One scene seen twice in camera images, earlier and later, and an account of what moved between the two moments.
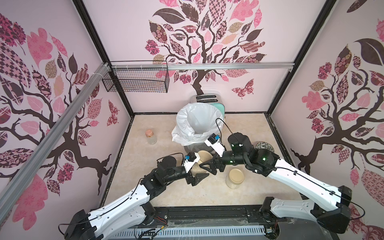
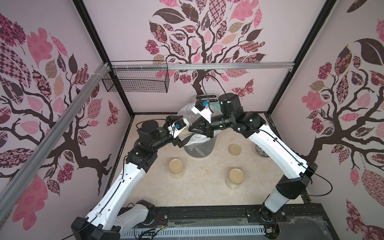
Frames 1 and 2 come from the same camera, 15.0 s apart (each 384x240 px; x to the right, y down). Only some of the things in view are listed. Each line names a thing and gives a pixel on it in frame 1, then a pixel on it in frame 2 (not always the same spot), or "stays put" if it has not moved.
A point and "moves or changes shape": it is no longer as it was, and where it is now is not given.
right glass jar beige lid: [235, 177] stays put
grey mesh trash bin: [198, 147] stays put
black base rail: [251, 214] stays put
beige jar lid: [205, 156] moves or changes shape
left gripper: [197, 179] -> [177, 141]
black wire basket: [137, 76] stays put
